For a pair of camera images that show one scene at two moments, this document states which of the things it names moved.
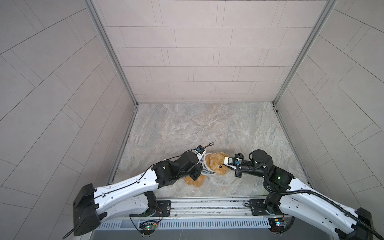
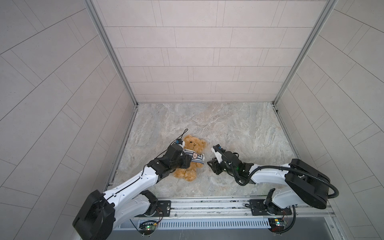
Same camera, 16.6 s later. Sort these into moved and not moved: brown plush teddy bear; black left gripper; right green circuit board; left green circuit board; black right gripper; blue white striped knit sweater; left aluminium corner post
Moved: black right gripper; brown plush teddy bear; black left gripper; blue white striped knit sweater
Not moved: right green circuit board; left aluminium corner post; left green circuit board
